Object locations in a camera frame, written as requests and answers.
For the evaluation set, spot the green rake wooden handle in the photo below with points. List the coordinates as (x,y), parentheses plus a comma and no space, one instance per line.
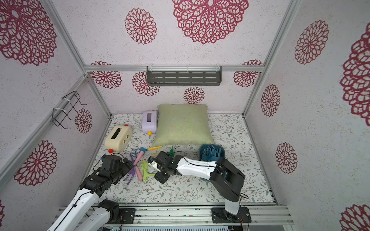
(171,152)

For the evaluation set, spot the green pillow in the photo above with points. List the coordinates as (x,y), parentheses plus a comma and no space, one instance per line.
(182,124)

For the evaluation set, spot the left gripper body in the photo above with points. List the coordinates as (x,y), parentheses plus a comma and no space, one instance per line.
(117,176)

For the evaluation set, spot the grey wall shelf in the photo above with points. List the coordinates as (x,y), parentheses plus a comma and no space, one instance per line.
(184,76)

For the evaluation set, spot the black wire rack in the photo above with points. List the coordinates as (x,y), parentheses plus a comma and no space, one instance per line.
(69,105)

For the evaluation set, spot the cream tissue box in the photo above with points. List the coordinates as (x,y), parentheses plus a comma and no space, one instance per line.
(118,138)

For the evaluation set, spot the lime rake wooden handle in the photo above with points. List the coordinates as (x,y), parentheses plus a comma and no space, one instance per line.
(145,167)

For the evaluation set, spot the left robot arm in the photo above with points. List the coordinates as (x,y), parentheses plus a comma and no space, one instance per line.
(107,212)

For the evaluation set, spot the blue tool yellow handle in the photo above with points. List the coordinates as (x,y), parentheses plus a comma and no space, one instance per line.
(141,149)

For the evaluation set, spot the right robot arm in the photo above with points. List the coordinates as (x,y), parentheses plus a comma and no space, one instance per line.
(222,174)

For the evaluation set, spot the purple rake pink handle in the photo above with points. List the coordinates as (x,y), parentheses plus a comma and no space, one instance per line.
(135,158)

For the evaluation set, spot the blue rake yellow handle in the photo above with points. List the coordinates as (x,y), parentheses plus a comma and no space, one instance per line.
(211,153)

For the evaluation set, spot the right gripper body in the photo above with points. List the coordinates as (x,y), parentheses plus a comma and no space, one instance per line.
(158,166)

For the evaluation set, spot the teal storage box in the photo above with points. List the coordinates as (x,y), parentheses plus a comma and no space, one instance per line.
(206,145)

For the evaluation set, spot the lilac tissue box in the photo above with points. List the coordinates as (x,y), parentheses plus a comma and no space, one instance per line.
(149,122)

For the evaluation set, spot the metal base rail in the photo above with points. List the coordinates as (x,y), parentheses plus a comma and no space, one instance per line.
(192,215)

